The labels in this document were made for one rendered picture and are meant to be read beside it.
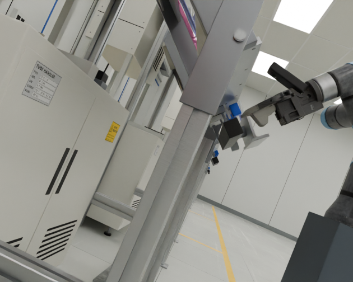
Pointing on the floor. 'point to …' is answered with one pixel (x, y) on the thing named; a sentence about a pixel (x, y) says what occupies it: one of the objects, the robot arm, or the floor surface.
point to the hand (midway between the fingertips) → (244, 112)
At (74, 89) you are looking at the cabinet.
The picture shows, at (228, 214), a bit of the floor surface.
